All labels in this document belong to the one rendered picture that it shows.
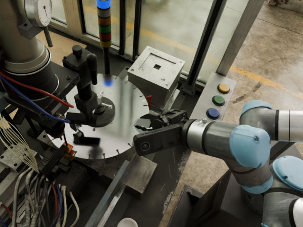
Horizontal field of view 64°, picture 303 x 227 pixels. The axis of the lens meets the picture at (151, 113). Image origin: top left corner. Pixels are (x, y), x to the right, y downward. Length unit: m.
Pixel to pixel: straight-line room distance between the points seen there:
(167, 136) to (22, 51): 0.33
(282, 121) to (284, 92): 1.96
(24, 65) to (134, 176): 0.54
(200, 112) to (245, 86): 1.54
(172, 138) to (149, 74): 0.47
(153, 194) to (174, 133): 0.39
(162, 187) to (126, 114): 0.30
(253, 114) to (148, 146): 0.27
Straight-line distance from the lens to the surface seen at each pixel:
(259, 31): 3.15
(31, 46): 0.42
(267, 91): 2.49
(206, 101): 0.95
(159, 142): 0.55
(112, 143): 0.74
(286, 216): 0.76
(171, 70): 1.01
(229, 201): 0.96
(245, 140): 0.47
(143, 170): 0.84
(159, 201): 0.89
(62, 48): 1.32
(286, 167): 0.83
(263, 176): 0.57
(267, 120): 0.63
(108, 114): 0.78
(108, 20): 0.91
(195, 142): 0.52
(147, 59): 1.04
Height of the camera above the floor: 1.60
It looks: 55 degrees down
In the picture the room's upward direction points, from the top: 11 degrees clockwise
